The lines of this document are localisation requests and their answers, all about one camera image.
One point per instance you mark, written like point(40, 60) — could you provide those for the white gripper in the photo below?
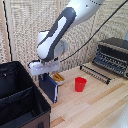
point(43, 66)

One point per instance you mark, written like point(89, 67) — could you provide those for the dark blue book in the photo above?
point(49, 87)

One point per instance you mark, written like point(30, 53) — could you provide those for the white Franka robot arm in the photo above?
point(60, 26)

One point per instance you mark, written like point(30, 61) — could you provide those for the yellow food item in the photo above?
point(59, 77)

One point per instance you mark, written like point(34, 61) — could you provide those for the small white bowl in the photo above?
point(61, 81)

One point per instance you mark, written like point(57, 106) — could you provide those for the black fabric storage box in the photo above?
point(20, 96)

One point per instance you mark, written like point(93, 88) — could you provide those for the red plastic cup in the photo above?
point(80, 85)

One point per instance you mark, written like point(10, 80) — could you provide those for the black vertical pole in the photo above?
point(7, 30)

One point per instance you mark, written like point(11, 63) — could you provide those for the black toaster oven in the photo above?
point(111, 55)

